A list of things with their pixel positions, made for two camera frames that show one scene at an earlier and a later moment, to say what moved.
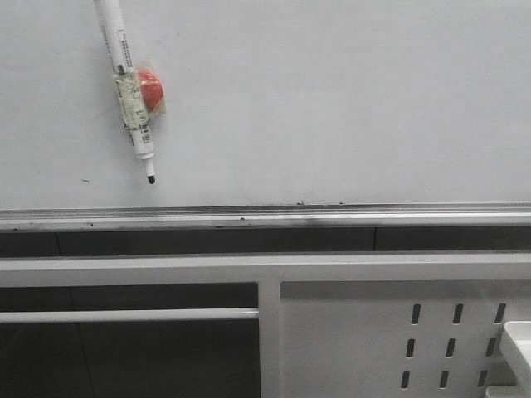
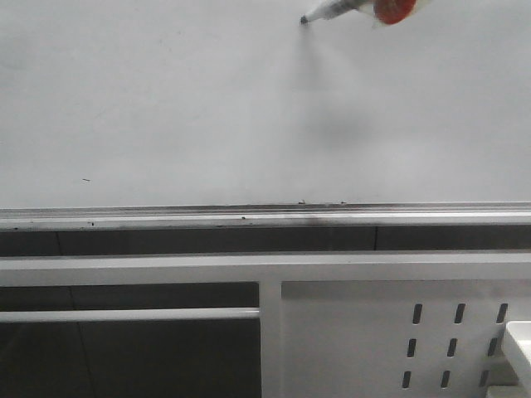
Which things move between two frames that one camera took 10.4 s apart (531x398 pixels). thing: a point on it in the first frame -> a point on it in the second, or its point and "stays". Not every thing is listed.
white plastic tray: x=518 y=337 stays
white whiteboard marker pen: x=127 y=86 -> x=328 y=9
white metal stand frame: x=331 y=324 stays
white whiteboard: x=280 y=114 stays
